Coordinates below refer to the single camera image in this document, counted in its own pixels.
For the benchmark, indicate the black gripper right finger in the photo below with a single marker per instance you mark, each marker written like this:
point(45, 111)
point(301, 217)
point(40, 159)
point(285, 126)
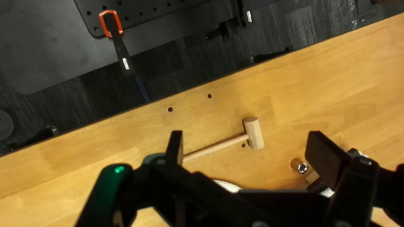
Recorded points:
point(325, 159)

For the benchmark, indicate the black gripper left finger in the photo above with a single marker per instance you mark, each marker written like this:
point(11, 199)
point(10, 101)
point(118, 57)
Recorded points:
point(174, 146)

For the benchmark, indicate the small wooden mallet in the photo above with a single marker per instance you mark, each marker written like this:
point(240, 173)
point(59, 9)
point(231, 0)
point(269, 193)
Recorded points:
point(253, 133)

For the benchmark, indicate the orange black bar clamp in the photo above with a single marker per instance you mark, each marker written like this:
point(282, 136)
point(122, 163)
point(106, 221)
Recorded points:
point(125, 63)

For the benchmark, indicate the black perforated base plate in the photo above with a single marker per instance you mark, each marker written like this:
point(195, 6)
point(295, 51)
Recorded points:
point(139, 10)

